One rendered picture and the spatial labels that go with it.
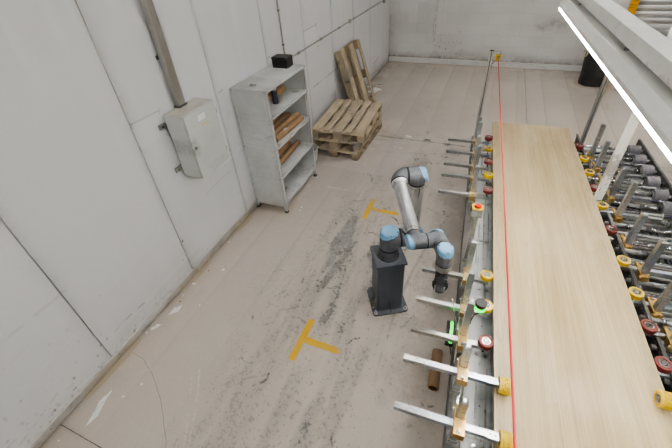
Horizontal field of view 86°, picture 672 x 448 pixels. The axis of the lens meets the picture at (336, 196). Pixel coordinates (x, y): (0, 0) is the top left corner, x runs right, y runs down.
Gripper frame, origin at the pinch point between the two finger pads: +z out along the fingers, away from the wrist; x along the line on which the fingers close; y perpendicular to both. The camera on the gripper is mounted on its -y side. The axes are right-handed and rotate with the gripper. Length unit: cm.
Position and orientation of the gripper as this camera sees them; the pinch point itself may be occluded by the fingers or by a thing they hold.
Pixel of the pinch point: (438, 293)
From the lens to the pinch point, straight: 232.9
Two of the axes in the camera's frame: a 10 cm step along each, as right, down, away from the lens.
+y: 3.1, -5.8, 7.6
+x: -9.5, -1.4, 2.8
